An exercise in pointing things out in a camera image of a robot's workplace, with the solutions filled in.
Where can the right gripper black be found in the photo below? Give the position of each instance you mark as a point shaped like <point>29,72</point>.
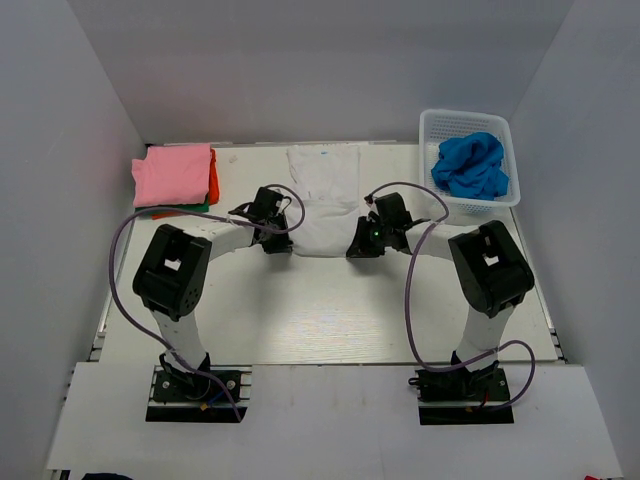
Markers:
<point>361,248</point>

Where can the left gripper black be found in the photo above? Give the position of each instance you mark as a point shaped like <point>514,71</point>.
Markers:
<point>281,246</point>

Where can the white t shirt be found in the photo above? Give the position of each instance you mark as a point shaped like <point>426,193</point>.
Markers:
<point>326,178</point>

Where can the blue t shirt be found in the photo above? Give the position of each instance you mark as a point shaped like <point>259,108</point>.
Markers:
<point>471,167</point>

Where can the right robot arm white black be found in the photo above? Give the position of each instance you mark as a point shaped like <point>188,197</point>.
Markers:
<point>492,272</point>

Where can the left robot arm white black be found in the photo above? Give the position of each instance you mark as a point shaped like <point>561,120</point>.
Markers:
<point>170,279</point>

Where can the green folded t shirt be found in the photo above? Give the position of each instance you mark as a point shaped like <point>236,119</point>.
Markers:
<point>164,211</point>

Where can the pink folded t shirt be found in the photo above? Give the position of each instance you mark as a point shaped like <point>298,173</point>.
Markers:
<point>172,175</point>

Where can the white plastic basket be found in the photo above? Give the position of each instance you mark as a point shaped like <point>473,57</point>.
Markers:
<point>439,125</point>

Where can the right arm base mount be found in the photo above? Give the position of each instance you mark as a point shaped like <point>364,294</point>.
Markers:
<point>459,398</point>

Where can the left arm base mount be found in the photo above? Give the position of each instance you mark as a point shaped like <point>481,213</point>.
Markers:
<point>173,401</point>

